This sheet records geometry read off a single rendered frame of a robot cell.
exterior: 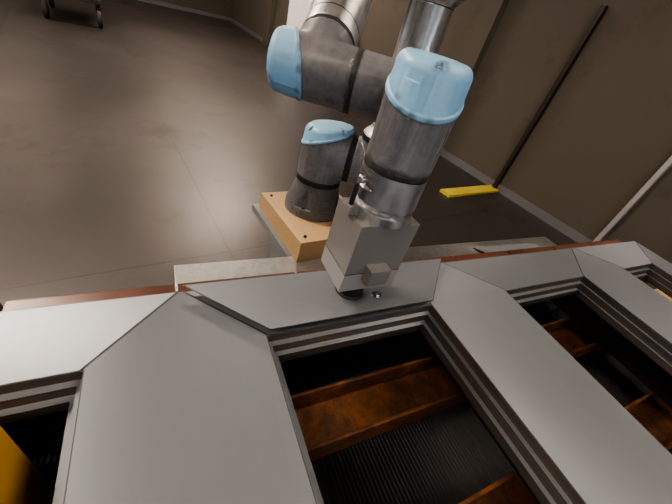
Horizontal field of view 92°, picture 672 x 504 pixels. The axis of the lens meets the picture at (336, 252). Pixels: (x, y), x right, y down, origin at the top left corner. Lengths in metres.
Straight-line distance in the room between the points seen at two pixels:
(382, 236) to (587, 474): 0.35
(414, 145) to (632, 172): 3.35
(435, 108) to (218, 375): 0.34
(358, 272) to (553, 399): 0.31
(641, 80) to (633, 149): 0.51
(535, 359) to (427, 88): 0.42
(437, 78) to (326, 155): 0.49
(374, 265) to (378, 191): 0.10
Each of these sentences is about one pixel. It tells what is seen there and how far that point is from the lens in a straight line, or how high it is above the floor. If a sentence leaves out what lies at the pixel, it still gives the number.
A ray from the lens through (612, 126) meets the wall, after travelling 3.70.
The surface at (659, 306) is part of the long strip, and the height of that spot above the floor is 0.86.
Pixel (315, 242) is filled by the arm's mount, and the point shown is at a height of 0.73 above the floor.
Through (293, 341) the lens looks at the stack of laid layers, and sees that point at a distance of 0.43.
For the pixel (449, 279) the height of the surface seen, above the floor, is 0.86.
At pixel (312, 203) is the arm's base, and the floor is 0.78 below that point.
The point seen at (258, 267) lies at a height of 0.68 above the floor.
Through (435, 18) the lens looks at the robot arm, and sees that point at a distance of 0.75.
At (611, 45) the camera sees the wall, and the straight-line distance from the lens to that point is 3.83.
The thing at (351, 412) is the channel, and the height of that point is 0.68.
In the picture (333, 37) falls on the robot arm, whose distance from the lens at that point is 0.46.
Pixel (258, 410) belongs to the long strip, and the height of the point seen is 0.86.
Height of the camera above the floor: 1.19
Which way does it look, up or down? 37 degrees down
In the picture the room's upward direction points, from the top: 18 degrees clockwise
